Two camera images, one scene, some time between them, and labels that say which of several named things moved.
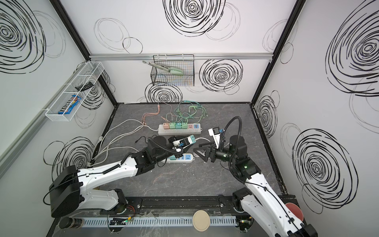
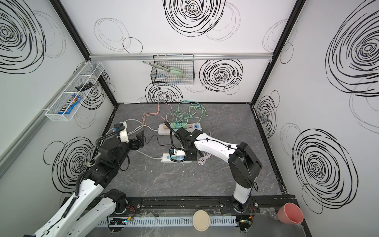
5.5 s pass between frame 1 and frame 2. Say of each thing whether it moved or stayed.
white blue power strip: stayed
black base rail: stayed
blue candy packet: stayed
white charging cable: moved
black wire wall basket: stayed
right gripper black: moved
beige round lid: stayed
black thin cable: moved
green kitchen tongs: stayed
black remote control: stayed
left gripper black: moved
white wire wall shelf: stayed
